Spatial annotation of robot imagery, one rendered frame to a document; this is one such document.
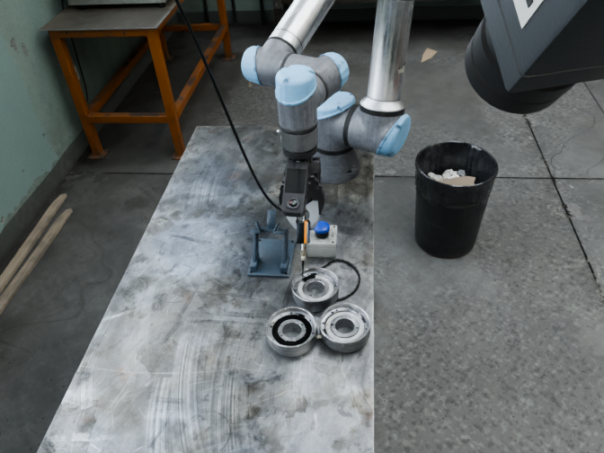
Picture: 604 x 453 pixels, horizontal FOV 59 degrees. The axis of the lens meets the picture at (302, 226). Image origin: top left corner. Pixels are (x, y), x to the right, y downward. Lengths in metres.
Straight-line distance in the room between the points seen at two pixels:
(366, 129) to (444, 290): 1.11
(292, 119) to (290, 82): 0.07
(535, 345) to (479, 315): 0.23
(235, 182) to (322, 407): 0.76
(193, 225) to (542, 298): 1.52
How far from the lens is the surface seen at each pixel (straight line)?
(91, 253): 2.76
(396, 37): 1.35
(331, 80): 1.07
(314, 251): 1.29
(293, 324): 1.14
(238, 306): 1.22
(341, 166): 1.51
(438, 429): 1.97
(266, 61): 1.14
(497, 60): 0.17
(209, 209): 1.49
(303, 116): 1.01
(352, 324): 1.14
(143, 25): 2.95
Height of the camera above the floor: 1.70
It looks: 40 degrees down
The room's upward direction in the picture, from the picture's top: 4 degrees counter-clockwise
